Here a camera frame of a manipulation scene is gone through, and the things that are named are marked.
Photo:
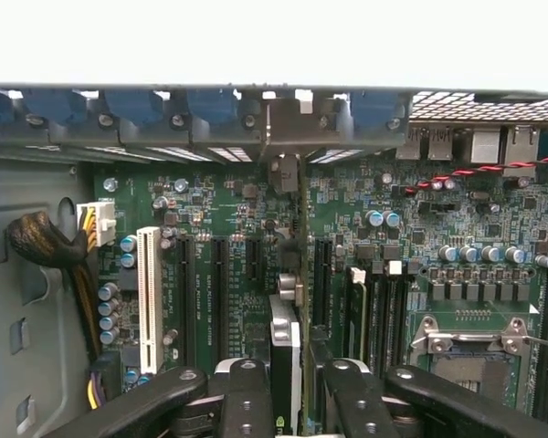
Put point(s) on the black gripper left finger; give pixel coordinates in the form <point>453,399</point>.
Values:
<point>249,406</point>

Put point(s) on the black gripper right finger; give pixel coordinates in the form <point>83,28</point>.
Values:
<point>361,406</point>

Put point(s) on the RAM slot white clips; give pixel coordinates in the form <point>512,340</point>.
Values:
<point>394,315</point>

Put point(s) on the CPU socket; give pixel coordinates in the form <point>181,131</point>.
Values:
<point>466,374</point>

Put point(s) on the short black expansion slot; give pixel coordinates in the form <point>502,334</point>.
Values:
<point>254,260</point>

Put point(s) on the white expansion slot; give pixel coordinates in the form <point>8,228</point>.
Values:
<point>149,296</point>

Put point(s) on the green motherboard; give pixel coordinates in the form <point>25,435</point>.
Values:
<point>438,219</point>

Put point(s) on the white power connector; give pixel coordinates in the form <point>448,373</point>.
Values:
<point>100,223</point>

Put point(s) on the black open PC case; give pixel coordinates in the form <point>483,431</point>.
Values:
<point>164,137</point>

